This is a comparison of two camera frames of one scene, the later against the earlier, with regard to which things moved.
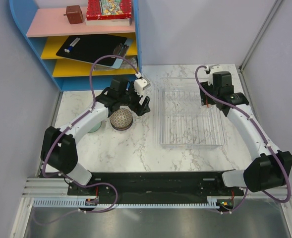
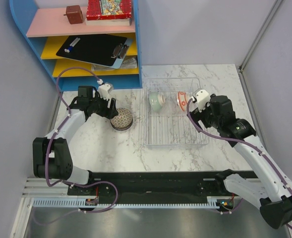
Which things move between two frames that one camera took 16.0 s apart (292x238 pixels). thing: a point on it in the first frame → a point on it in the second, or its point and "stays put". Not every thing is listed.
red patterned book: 106,9 stays put
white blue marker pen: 72,44 stays put
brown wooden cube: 74,14 stays put
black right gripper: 204,98 → 197,115
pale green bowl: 95,128 → 157,101
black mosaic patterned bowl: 121,119 stays put
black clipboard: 89,47 stays put
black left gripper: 136,108 → 109,113
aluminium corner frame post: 272,11 stays put
